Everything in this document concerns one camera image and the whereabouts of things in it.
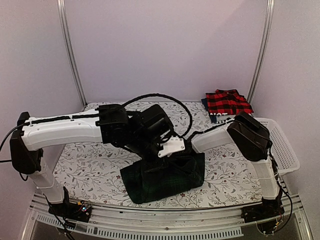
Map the dark green plaid garment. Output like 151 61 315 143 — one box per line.
120 150 205 205

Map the red black plaid shirt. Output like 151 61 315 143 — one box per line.
206 89 254 116

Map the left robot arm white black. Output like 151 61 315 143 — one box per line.
3 103 186 204

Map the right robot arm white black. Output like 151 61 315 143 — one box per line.
187 111 282 202

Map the white plastic laundry basket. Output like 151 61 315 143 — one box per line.
255 117 300 176

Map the folded navy blue shirt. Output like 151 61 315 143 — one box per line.
201 98 235 124

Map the aluminium front rail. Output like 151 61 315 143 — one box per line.
21 192 313 240

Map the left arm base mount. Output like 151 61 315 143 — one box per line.
48 187 92 223

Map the left aluminium frame post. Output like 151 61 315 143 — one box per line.
56 0 88 107

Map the aluminium frame post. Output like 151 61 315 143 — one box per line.
247 0 276 104
56 0 88 107

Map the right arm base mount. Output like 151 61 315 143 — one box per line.
240 198 285 235

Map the right aluminium frame post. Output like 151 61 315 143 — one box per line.
247 0 276 104

